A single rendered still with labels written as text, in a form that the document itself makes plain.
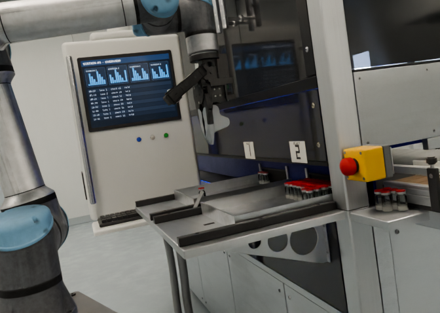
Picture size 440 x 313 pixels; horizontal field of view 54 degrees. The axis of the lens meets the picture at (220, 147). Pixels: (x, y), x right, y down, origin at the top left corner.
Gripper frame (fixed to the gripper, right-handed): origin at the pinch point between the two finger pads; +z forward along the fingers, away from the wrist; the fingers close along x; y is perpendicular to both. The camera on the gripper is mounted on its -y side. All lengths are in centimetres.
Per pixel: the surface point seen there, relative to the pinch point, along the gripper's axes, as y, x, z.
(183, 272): 9, 99, 64
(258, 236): 4.8, -10.9, 22.6
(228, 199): 9.8, 19.7, 18.9
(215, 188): 17, 54, 20
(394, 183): 38.3, -16.5, 16.5
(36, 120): -67, 544, -44
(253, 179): 33, 54, 20
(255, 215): 6.9, -6.0, 18.9
